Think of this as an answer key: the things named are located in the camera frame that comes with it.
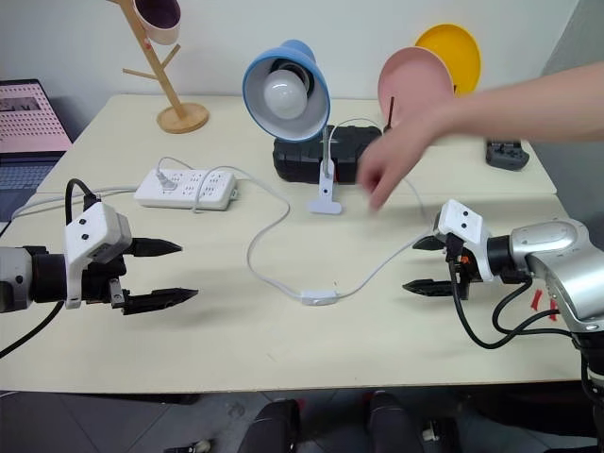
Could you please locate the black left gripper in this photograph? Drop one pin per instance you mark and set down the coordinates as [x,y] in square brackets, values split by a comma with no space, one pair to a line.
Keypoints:
[99,283]

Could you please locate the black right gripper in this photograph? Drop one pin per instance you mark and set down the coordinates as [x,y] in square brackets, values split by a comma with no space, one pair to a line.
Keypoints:
[460,273]

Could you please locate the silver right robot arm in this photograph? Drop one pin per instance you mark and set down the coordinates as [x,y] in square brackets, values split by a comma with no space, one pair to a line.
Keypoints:
[561,264]

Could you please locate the person's bare forearm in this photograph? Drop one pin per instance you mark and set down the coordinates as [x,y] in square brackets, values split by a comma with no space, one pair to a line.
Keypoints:
[533,108]

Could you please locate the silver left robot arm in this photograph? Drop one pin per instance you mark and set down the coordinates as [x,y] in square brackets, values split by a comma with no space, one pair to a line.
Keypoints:
[16,278]

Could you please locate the blue desk lamp white clip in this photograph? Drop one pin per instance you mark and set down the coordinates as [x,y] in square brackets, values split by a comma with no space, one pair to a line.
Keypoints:
[288,89]

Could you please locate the person's bare hand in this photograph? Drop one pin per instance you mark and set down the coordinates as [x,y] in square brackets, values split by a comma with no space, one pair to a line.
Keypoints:
[401,151]

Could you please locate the white power strip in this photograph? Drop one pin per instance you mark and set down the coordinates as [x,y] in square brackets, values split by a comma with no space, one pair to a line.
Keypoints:
[186,189]

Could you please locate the small grey device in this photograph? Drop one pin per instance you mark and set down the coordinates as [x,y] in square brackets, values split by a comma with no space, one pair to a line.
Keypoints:
[507,155]

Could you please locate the black plastic tool case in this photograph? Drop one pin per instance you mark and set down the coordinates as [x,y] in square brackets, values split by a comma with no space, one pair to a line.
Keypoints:
[351,151]

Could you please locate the dark rounded shape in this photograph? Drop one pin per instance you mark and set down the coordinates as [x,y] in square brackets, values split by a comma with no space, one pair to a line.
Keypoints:
[273,427]
[394,422]

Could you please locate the pink plate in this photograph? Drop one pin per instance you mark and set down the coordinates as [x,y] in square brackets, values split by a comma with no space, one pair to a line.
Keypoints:
[415,80]

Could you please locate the laptop with pink screen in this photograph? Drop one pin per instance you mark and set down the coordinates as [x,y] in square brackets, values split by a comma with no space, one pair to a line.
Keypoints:
[26,137]

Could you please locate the wooden cup tree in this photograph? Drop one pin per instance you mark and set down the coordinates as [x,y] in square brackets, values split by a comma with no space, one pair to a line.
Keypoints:
[165,80]

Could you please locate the yellow plate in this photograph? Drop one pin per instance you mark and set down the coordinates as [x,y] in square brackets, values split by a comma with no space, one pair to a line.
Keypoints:
[455,52]

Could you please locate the white and purple mug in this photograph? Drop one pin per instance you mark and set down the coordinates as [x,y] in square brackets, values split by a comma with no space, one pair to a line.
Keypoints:
[158,19]

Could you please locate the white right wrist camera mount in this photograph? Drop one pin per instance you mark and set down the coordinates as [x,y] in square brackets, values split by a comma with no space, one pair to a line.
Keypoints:
[464,222]

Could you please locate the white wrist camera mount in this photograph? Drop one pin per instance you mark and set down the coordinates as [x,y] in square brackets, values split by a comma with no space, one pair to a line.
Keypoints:
[464,222]
[94,231]

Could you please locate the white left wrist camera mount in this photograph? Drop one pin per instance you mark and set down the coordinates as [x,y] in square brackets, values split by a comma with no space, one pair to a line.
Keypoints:
[94,231]

